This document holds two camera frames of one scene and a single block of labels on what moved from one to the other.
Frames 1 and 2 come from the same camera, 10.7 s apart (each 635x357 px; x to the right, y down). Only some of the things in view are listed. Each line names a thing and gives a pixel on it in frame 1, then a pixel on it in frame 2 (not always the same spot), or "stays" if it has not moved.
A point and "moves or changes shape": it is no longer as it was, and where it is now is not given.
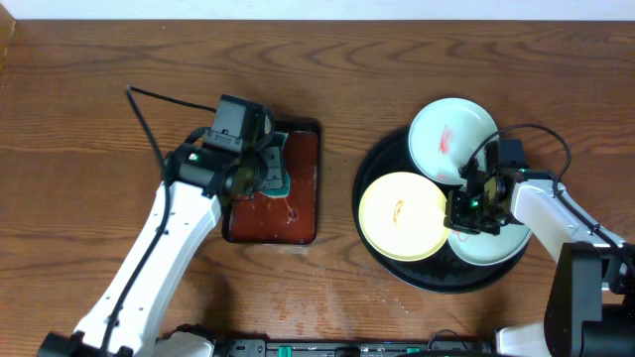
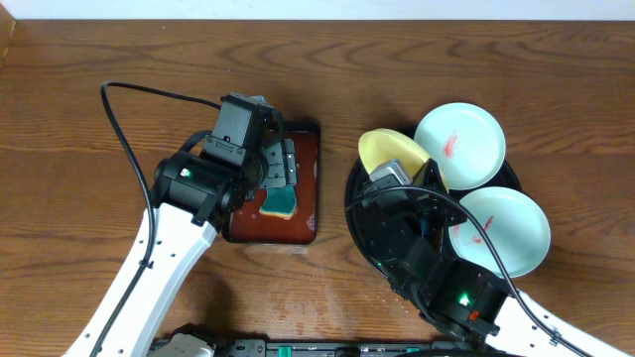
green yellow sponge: (285, 190) moves or changes shape
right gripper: (455, 218) -> (439, 205)
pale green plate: (446, 133) stays
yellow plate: (402, 216) moves or changes shape
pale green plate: (481, 249) moves or changes shape
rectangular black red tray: (292, 219) stays
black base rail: (306, 348) stays
